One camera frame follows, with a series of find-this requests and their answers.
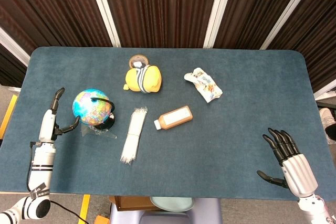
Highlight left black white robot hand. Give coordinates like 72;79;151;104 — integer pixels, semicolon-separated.
38;87;80;143

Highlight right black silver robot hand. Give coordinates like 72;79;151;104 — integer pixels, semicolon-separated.
256;127;319;198

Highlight small globe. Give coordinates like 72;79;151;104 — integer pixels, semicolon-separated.
72;88;117;137

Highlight white sneaker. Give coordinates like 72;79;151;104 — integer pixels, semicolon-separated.
318;107;336;128

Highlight clear crumpled plastic tape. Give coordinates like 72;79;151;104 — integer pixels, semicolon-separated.
80;122;118;140

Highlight bundle of clear straws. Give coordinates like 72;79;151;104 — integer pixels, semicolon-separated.
120;106;149;166

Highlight lavender plastic stool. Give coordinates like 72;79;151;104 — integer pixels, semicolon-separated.
108;197;224;224

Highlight blue felt table mat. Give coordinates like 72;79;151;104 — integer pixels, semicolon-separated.
0;46;336;201

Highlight brown tape roll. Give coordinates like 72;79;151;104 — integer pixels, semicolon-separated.
128;54;150;70

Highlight brown cardboard box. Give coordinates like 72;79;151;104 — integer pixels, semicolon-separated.
108;195;161;212

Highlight yellow plush toy striped scarf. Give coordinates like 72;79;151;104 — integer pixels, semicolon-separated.
123;64;163;94

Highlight orange juice bottle white cap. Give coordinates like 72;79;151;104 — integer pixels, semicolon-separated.
153;105;194;131

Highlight crumpled white snack bag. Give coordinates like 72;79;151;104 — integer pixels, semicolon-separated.
183;67;224;104

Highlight pale green plate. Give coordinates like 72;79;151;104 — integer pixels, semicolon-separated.
150;197;195;213

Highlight brown partition screen white frames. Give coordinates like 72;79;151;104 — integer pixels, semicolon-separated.
0;0;336;100

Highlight black cable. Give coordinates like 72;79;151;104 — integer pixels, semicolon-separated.
49;199;89;224
26;141;37;193

